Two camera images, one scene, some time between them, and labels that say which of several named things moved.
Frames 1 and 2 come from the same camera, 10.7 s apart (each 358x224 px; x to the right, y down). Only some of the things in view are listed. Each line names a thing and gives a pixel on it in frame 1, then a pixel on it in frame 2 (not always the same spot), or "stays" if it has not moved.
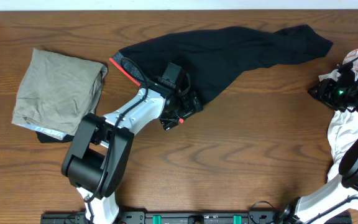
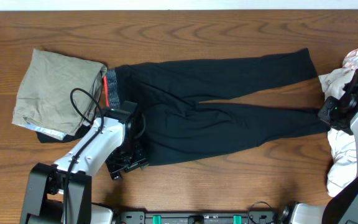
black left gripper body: x=181 y=108 → x=128 y=157
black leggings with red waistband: x=209 y=57 → x=178 y=124
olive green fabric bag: x=56 y=93 stays
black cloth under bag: x=48 y=139 stays
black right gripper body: x=337 y=96 → x=330 y=112
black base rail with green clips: x=171 y=217 stays
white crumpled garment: x=346 y=124 stays
